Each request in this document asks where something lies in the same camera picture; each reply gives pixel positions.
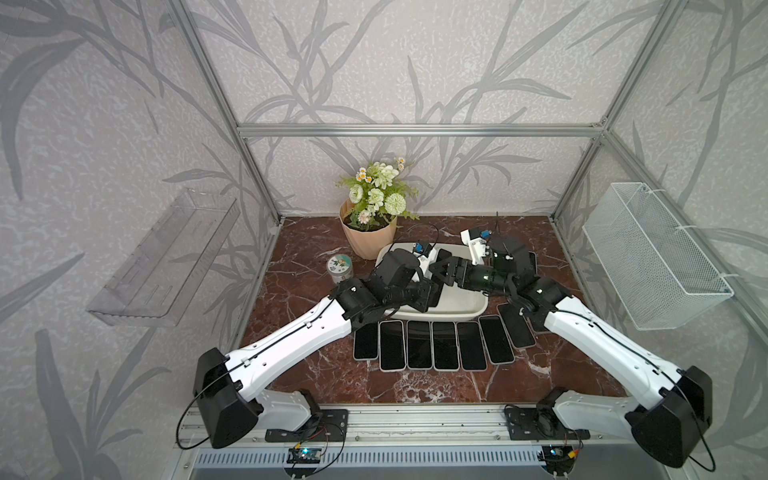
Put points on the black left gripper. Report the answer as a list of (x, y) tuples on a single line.
[(426, 294)]

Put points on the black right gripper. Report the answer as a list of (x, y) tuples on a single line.
[(451, 276)]

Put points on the phone with light blue case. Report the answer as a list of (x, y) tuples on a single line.
[(418, 345)]

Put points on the phone with pink case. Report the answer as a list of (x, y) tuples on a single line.
[(391, 346)]

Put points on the phone with cream case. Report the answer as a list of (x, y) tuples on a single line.
[(445, 347)]

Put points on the large phone grey case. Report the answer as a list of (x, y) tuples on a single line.
[(496, 341)]

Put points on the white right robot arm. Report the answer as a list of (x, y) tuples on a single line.
[(667, 409)]

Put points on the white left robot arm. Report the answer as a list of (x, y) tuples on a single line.
[(230, 390)]

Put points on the white plastic storage box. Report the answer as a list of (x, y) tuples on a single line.
[(455, 304)]

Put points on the beige flower pot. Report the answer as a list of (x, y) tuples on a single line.
[(366, 245)]

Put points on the round tin with cartoon lid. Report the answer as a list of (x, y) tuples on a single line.
[(340, 268)]

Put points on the white and green artificial flowers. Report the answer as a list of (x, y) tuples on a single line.
[(378, 196)]

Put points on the left circuit board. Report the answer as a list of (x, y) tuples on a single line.
[(306, 455)]

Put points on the circuit board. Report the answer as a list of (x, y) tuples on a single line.
[(306, 455), (558, 454)]

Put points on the right circuit board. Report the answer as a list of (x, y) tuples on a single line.
[(558, 454)]

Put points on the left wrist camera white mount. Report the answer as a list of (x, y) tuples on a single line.
[(426, 254)]

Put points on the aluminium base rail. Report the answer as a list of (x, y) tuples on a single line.
[(470, 436)]

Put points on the white wire mesh basket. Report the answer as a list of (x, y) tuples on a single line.
[(661, 275)]

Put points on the clear acrylic wall shelf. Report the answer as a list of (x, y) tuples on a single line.
[(160, 278)]

